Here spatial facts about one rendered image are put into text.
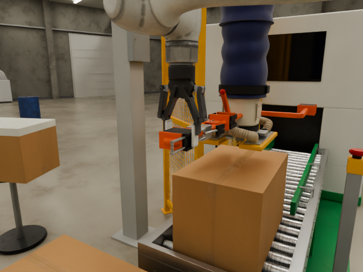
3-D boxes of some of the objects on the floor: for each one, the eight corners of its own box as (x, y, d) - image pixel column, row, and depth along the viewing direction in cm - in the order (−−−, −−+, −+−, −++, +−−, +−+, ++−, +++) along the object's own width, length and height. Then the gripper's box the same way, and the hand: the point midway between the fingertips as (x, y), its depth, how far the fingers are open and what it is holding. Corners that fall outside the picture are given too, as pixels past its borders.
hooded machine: (11, 101, 1357) (6, 69, 1322) (13, 102, 1304) (8, 69, 1269) (-8, 102, 1309) (-13, 69, 1274) (-6, 103, 1256) (-12, 69, 1221)
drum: (19, 123, 760) (15, 96, 742) (39, 121, 792) (35, 95, 774) (22, 126, 721) (19, 97, 704) (44, 124, 753) (40, 96, 735)
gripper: (222, 64, 73) (219, 146, 78) (158, 65, 83) (159, 137, 89) (210, 63, 67) (208, 153, 72) (143, 64, 77) (145, 142, 82)
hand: (181, 136), depth 80 cm, fingers closed on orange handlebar, 8 cm apart
